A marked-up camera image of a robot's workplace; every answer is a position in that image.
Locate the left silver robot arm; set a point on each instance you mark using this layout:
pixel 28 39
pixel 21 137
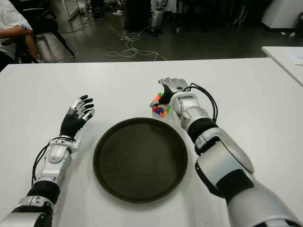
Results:
pixel 55 153

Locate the white power strip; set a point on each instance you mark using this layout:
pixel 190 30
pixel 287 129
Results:
pixel 118 13

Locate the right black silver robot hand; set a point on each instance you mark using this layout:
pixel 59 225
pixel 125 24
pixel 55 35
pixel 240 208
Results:
pixel 176 84

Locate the white column with black base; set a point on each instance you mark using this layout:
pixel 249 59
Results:
pixel 279 11

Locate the white humanoid robot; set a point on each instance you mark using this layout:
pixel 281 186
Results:
pixel 156 16

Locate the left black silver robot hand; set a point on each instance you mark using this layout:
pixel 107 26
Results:
pixel 71 124

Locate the black cabinet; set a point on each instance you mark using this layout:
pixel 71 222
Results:
pixel 138 14

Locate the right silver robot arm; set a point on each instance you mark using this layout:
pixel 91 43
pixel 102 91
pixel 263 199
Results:
pixel 225 156

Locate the white side table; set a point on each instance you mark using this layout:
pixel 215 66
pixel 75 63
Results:
pixel 277 56

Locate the grey folding metal frame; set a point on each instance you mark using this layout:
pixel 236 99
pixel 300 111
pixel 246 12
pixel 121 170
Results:
pixel 241 14

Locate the black office chair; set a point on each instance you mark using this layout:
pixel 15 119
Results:
pixel 45 24

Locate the dark brown round plate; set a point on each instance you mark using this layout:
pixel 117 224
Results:
pixel 139 160

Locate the person in white shirt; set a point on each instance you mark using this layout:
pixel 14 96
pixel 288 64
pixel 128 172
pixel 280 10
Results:
pixel 9 14

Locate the white paper sheet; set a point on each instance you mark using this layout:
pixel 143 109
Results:
pixel 296 56

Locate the multicoloured Rubik's cube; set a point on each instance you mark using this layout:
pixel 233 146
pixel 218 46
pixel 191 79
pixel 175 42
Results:
pixel 162 111

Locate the white low cabinet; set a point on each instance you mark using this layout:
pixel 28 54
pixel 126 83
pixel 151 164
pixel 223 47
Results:
pixel 73 9

